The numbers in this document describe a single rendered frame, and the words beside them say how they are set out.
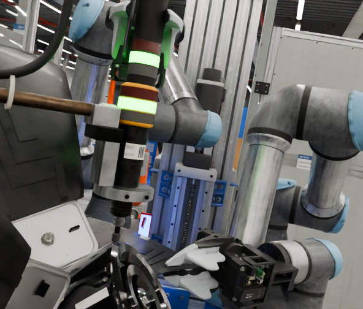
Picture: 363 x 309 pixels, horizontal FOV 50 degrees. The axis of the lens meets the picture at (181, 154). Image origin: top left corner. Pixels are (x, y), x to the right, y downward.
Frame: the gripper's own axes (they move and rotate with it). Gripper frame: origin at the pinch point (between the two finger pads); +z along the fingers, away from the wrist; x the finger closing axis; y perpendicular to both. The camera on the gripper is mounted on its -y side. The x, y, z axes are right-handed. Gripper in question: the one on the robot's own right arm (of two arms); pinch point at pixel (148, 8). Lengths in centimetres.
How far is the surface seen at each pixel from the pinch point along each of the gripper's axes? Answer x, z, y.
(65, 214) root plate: 5.3, 2.0, 23.0
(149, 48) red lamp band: -0.8, -0.1, 4.1
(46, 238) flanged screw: 6.5, 4.1, 25.0
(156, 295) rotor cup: -5.1, 5.8, 29.0
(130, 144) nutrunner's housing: -0.3, 0.1, 14.8
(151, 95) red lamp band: -1.7, 0.0, 9.1
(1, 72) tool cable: 12.5, 4.9, 9.6
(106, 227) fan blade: 1.4, -24.6, 31.6
